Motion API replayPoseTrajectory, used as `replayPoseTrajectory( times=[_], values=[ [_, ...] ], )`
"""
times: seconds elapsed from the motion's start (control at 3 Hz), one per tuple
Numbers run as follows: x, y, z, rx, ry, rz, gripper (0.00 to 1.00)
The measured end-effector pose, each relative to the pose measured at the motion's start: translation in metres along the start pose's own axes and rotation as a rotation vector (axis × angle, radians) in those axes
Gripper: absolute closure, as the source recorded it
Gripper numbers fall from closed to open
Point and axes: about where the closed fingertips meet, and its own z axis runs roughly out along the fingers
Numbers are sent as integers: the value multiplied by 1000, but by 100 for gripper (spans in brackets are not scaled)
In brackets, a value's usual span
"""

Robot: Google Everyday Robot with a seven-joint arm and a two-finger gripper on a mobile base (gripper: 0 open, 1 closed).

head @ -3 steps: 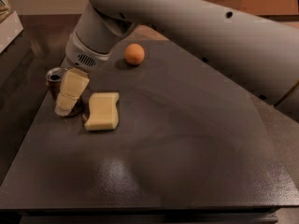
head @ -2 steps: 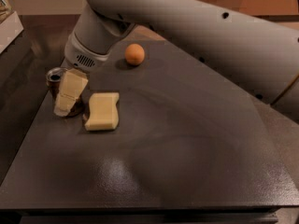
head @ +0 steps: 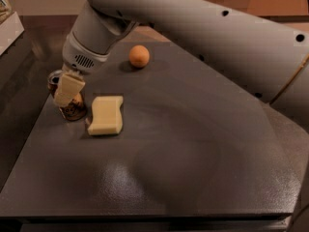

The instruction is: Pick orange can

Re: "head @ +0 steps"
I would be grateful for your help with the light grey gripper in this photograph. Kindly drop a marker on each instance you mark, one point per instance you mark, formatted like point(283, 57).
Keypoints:
point(79, 58)

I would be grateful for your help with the white box on side table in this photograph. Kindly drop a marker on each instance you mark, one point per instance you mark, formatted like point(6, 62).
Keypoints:
point(10, 30)

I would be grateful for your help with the orange ball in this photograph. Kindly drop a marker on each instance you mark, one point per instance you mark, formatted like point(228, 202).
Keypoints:
point(139, 56)

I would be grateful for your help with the yellow sponge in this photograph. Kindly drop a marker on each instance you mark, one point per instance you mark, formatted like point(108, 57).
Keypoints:
point(107, 116)

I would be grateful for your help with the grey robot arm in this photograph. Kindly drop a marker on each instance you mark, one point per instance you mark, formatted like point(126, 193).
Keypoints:
point(267, 59)

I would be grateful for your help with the orange brown soda can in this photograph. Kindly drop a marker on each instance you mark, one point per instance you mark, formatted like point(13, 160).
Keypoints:
point(76, 108)

